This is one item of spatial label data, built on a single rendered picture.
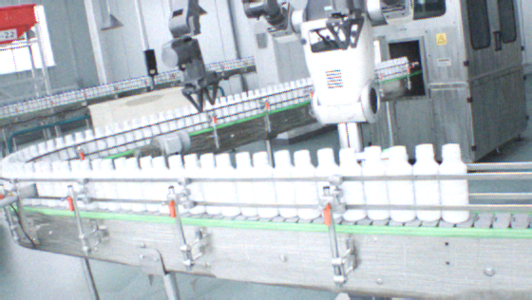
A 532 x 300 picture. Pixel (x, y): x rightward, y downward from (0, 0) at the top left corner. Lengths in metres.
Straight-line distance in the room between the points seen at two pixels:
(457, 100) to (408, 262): 3.72
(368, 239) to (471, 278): 0.24
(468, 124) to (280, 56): 3.46
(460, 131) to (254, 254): 3.72
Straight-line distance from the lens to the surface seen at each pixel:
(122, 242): 1.64
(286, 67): 7.41
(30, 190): 2.00
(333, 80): 1.75
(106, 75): 12.08
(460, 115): 4.79
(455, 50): 4.72
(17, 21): 8.01
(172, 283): 1.63
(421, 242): 1.11
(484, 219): 1.12
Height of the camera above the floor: 1.41
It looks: 12 degrees down
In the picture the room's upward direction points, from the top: 10 degrees counter-clockwise
